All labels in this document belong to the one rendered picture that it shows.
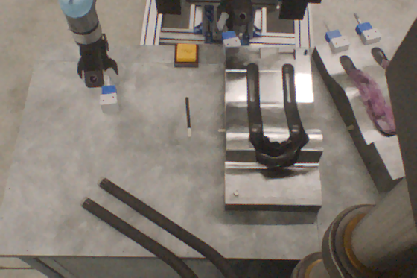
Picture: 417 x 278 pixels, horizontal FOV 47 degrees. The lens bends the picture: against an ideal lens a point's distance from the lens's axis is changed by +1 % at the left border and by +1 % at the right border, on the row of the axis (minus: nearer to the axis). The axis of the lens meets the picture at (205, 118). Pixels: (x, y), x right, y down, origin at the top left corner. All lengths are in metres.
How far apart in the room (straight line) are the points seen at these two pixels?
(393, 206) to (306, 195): 0.88
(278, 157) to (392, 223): 0.90
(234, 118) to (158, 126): 0.25
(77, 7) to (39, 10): 1.80
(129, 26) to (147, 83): 1.22
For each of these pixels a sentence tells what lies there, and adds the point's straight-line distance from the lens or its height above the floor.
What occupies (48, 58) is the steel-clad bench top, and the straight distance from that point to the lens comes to 1.66.
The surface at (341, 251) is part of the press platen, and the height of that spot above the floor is 1.54.
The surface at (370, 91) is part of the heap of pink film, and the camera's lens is 1.45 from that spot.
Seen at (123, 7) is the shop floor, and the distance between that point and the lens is 2.83.
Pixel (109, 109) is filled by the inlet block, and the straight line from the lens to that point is 1.48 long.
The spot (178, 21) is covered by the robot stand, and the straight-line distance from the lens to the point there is 2.45.
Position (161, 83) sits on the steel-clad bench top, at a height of 0.80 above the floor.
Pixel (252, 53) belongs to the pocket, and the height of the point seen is 0.87.
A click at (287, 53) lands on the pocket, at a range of 1.53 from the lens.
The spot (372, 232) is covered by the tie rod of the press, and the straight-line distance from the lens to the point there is 0.51.
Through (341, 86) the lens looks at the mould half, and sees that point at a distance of 1.47.
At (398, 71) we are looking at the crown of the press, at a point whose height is 1.83.
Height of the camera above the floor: 2.09
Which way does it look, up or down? 62 degrees down
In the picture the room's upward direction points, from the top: straight up
